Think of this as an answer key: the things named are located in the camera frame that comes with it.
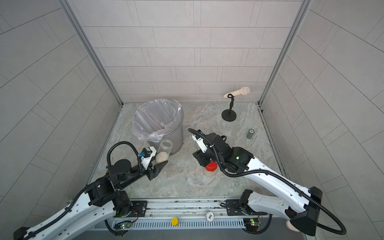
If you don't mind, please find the clear rice jar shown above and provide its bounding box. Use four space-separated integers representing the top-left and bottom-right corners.
155 140 173 164

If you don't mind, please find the red lidded rice jar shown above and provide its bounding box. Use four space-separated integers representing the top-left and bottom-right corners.
204 162 218 177

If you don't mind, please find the clear jar lid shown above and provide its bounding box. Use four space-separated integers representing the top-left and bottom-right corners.
187 146 197 154
187 163 198 173

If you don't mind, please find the grey mesh waste bin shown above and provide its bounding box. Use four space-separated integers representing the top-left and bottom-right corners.
132 98 184 155

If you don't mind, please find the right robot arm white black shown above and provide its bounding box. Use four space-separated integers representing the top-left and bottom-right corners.
188 128 347 236

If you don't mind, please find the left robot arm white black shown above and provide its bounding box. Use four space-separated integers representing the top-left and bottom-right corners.
14 141 168 240

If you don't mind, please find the black stand with round base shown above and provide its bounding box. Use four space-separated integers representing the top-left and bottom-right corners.
222 94 237 122

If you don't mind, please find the clear plastic bin liner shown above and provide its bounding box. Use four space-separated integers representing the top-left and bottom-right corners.
132 98 183 143

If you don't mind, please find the left circuit board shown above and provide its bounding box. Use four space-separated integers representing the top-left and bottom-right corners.
114 221 132 230

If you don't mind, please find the circuit board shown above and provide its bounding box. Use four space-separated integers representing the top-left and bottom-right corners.
243 219 262 232
114 221 132 230

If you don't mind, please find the yellow round button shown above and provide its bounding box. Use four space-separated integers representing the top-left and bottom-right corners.
171 218 179 227

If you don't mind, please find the right circuit board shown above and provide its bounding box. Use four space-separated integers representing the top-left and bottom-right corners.
243 219 262 232

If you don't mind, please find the pink oval pad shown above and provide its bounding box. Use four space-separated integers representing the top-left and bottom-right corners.
286 221 300 232

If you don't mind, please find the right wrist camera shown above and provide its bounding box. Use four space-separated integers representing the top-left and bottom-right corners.
192 134 208 154

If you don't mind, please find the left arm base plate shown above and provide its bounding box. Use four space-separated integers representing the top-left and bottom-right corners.
117 201 148 218

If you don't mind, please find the aluminium rail frame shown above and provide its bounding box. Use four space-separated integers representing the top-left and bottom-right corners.
59 194 311 230

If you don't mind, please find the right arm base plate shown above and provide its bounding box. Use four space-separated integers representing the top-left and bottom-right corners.
220 199 268 217

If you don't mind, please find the beige handle on stand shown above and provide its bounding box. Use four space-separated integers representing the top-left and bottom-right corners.
224 87 251 98

